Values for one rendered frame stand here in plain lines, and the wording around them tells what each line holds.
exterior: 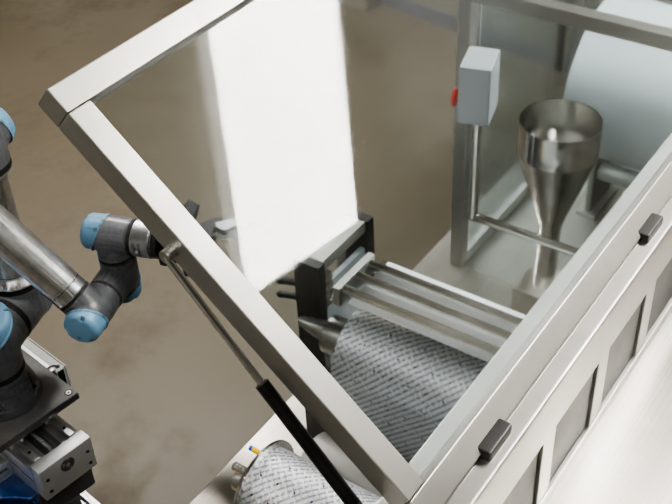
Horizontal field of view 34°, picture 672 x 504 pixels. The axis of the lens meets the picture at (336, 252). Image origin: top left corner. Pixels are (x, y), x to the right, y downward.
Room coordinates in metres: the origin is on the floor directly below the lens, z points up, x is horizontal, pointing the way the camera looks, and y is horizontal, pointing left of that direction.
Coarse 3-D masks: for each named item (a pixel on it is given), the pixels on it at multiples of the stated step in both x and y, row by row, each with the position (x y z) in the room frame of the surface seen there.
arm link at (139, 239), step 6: (138, 222) 1.71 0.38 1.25; (132, 228) 1.69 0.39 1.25; (138, 228) 1.69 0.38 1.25; (144, 228) 1.69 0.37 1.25; (132, 234) 1.68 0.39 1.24; (138, 234) 1.68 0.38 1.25; (144, 234) 1.68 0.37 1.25; (150, 234) 1.68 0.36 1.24; (132, 240) 1.67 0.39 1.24; (138, 240) 1.67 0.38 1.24; (144, 240) 1.67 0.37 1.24; (132, 246) 1.67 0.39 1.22; (138, 246) 1.67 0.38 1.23; (144, 246) 1.66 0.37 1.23; (132, 252) 1.67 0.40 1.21; (138, 252) 1.66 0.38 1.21; (144, 252) 1.66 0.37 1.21; (150, 258) 1.67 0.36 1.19
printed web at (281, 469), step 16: (272, 464) 1.03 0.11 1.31; (288, 464) 1.03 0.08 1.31; (304, 464) 1.03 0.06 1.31; (256, 480) 1.01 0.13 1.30; (272, 480) 1.00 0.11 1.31; (288, 480) 1.00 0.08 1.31; (304, 480) 1.00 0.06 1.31; (320, 480) 1.00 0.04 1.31; (256, 496) 0.99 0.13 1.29; (272, 496) 0.98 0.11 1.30; (288, 496) 0.98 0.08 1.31; (304, 496) 0.97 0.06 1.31; (320, 496) 0.97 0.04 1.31; (336, 496) 0.97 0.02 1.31; (368, 496) 0.97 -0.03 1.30
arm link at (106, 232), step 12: (96, 216) 1.73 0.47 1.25; (108, 216) 1.73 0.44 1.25; (120, 216) 1.73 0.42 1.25; (84, 228) 1.71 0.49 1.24; (96, 228) 1.70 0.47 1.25; (108, 228) 1.70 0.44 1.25; (120, 228) 1.70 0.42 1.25; (84, 240) 1.70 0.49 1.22; (96, 240) 1.69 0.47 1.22; (108, 240) 1.69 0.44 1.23; (120, 240) 1.68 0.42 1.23; (108, 252) 1.69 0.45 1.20; (120, 252) 1.68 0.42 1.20
